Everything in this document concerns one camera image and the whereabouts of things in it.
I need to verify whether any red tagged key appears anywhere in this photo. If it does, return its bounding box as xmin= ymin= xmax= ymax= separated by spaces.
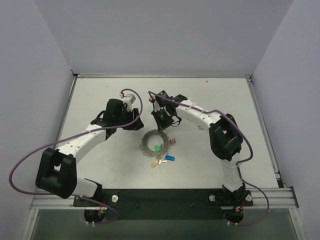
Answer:
xmin=169 ymin=139 xmax=176 ymax=145

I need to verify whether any metal disc keyring holder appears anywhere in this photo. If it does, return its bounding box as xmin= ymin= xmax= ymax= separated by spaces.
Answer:
xmin=139 ymin=129 xmax=171 ymax=158

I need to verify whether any green tagged key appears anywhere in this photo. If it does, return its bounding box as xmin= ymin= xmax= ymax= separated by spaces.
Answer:
xmin=154 ymin=145 xmax=161 ymax=152

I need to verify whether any yellow tagged key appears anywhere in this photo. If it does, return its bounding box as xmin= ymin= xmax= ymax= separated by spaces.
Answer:
xmin=151 ymin=159 xmax=168 ymax=169

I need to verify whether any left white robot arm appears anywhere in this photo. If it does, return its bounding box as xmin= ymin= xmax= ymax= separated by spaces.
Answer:
xmin=35 ymin=94 xmax=144 ymax=206

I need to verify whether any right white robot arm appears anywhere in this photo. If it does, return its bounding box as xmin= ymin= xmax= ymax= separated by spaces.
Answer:
xmin=149 ymin=91 xmax=247 ymax=206

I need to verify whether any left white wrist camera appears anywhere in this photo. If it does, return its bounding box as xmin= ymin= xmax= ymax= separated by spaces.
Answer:
xmin=120 ymin=92 xmax=136 ymax=105

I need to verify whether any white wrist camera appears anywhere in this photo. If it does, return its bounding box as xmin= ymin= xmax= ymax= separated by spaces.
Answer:
xmin=148 ymin=90 xmax=170 ymax=102
xmin=120 ymin=92 xmax=136 ymax=105

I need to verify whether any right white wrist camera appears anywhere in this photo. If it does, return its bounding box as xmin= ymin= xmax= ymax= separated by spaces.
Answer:
xmin=148 ymin=90 xmax=170 ymax=102

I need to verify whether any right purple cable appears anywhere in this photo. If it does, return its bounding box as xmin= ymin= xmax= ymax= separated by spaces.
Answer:
xmin=147 ymin=90 xmax=271 ymax=227

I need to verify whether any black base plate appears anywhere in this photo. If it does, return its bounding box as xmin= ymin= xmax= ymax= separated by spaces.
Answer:
xmin=72 ymin=187 xmax=255 ymax=221

